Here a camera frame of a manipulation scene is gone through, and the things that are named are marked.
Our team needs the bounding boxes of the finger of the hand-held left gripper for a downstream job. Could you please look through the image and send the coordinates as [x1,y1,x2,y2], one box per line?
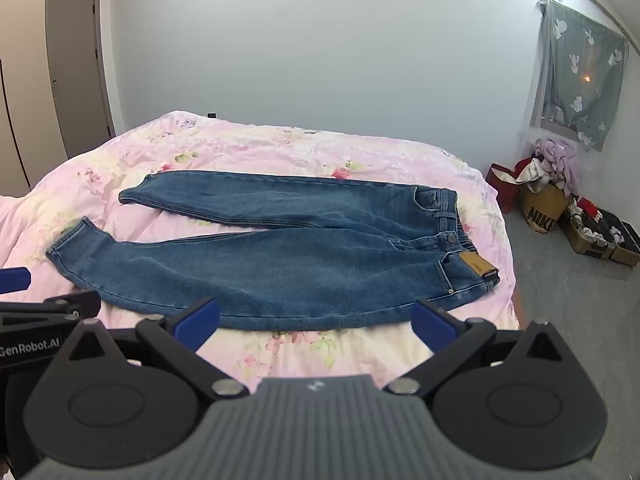
[0,289,103,330]
[0,268,32,295]

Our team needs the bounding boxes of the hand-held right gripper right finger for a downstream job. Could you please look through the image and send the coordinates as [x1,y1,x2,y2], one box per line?
[384,299,585,402]

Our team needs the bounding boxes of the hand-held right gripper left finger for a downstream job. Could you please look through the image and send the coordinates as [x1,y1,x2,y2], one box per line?
[50,296,251,402]

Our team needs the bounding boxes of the blue denim pants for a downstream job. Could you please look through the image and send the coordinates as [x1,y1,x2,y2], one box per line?
[46,170,501,333]

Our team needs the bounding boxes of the red bag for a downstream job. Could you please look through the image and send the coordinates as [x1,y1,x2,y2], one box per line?
[485,162,527,214]

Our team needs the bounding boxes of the brown paper bag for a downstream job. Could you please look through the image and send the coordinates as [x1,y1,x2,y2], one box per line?
[517,180,572,235]

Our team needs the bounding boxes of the pink floral bed blanket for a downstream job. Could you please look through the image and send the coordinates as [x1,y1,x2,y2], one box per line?
[0,109,521,395]

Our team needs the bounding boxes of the open box of clothes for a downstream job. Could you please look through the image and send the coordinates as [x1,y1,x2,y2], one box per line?
[559,197,640,267]

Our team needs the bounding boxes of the beige wardrobe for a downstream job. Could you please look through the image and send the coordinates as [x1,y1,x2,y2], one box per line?
[0,0,49,199]

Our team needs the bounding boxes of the pile of clothes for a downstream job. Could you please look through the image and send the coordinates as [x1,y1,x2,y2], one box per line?
[515,137,582,197]

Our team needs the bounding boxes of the grey door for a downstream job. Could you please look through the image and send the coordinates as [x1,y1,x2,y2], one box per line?
[46,0,117,161]

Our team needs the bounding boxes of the green patterned curtain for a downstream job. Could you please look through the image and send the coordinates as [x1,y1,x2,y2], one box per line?
[529,0,630,154]

